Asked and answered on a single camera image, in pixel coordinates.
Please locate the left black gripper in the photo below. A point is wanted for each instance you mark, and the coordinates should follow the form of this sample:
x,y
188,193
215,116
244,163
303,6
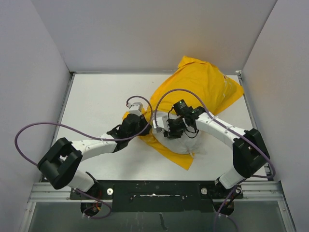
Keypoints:
x,y
143,122

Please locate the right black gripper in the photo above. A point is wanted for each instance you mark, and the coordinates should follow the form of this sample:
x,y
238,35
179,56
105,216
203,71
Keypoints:
x,y
172,132

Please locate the white pillow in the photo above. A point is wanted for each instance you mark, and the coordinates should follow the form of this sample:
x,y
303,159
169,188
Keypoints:
x,y
191,142

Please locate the yellow printed pillowcase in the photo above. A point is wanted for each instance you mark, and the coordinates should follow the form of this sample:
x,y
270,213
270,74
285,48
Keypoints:
x,y
197,82

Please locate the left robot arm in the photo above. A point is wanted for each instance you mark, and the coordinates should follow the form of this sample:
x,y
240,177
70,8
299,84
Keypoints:
x,y
60,165

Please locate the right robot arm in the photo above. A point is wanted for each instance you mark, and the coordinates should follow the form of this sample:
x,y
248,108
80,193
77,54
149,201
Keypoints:
x,y
248,148

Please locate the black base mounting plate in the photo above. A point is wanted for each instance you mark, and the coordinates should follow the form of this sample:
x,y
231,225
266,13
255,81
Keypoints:
x,y
165,196

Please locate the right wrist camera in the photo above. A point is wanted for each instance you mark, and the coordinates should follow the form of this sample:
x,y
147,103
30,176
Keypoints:
x,y
160,124

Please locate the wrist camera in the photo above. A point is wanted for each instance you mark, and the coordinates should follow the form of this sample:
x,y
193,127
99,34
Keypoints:
x,y
135,108
160,124

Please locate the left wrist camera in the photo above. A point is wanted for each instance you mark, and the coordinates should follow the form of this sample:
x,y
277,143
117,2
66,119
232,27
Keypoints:
x,y
135,108

